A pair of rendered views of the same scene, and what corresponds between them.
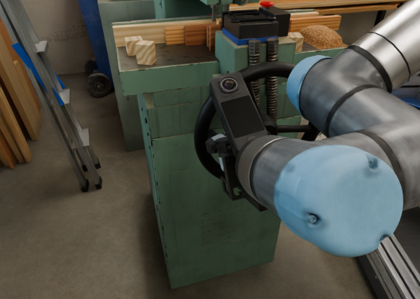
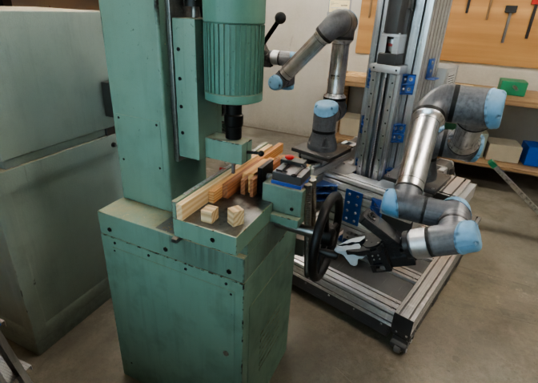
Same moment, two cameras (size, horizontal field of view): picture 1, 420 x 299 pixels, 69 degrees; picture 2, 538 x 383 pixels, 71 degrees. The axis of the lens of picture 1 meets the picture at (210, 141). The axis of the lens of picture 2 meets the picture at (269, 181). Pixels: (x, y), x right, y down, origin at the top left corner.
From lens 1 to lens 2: 0.85 m
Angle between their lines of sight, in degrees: 44
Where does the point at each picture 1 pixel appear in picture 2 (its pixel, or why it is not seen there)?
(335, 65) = (407, 192)
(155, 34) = (203, 198)
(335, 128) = (427, 217)
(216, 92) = (371, 222)
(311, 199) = (474, 237)
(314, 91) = (407, 205)
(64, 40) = not seen: outside the picture
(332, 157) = (469, 224)
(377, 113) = (442, 207)
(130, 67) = (236, 231)
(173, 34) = (217, 193)
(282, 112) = not seen: hidden behind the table
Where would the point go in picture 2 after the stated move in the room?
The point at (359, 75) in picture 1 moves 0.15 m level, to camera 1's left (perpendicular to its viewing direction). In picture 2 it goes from (417, 194) to (392, 213)
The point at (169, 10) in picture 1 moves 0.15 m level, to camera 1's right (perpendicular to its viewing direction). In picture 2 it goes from (172, 171) to (207, 160)
